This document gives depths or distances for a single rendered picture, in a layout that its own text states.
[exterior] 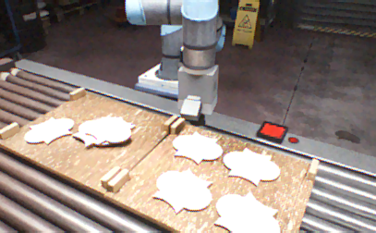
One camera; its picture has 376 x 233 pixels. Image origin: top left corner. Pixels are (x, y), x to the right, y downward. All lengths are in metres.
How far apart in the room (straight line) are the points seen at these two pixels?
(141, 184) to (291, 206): 0.34
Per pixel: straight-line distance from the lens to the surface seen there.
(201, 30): 0.67
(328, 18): 5.43
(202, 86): 0.72
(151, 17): 0.78
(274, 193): 0.76
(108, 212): 0.74
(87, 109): 1.09
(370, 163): 0.98
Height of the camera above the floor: 1.47
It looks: 32 degrees down
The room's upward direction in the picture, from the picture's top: straight up
